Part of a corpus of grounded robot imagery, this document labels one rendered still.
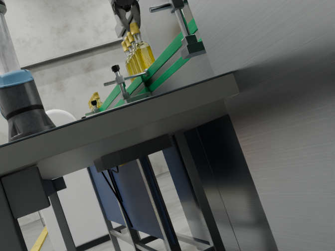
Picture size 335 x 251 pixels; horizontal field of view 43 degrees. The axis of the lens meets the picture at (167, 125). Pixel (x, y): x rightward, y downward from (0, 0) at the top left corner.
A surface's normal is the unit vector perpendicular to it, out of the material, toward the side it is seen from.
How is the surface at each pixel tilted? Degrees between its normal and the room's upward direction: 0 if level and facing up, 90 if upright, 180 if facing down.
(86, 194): 90
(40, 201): 90
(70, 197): 90
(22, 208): 90
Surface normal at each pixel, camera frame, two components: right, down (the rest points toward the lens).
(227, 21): -0.90, 0.30
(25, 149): 0.22, -0.12
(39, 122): 0.46, -0.57
